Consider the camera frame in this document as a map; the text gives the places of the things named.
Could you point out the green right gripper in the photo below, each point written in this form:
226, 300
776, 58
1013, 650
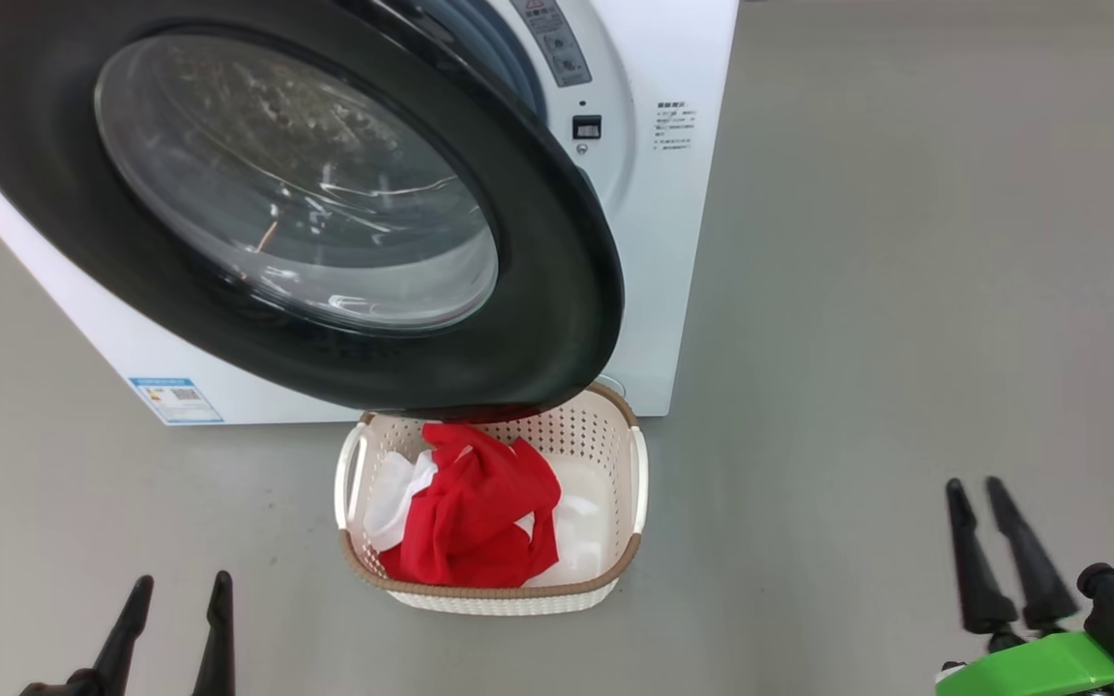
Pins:
1040, 667

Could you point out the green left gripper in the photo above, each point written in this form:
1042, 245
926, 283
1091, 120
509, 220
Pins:
59, 689

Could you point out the red and white garment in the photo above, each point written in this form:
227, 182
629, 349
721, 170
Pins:
480, 522

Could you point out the black round machine door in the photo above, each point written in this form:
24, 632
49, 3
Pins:
538, 290

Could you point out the cream plastic laundry basket brown rim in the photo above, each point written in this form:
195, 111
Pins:
615, 454

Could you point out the white front-load washing machine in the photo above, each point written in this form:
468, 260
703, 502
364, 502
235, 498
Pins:
673, 290

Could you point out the black door latch socket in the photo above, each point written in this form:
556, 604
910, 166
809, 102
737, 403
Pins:
587, 127

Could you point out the grey rubber door gasket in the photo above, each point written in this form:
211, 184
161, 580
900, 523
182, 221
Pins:
504, 58

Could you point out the blue energy label sticker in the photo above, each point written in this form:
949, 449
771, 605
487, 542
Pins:
175, 401

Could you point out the round drain filter cover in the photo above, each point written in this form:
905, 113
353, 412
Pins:
613, 387

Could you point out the grey warning label strip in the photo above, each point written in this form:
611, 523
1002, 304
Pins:
557, 48

